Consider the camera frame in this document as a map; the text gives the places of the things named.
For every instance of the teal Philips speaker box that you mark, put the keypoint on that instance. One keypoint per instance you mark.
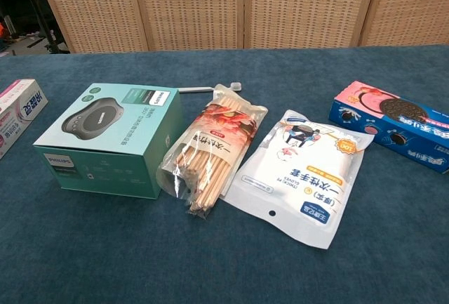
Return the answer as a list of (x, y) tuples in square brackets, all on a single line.
[(105, 135)]

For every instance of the blue Oreo cookie box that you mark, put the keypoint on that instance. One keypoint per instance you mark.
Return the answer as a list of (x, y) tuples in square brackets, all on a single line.
[(396, 121)]

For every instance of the white pink toothpaste box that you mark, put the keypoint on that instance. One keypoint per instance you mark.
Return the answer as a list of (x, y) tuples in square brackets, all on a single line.
[(17, 114)]

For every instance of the bag of bamboo chopsticks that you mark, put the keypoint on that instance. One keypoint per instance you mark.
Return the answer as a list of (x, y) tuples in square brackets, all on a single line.
[(217, 132)]

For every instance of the grey toothbrush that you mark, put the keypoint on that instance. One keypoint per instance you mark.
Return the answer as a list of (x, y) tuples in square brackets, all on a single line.
[(196, 89)]

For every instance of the white disposable gloves bag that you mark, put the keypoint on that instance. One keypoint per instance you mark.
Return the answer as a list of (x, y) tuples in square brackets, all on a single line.
[(305, 174)]

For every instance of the blue velvet tablecloth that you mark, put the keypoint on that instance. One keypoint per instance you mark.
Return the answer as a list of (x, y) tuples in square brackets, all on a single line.
[(224, 248)]

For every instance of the woven rattan folding screen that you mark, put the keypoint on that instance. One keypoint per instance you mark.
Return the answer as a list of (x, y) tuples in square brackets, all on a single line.
[(224, 5)]

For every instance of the black tripod stand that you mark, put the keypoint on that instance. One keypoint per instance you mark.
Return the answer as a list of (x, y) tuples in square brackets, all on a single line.
[(42, 9)]

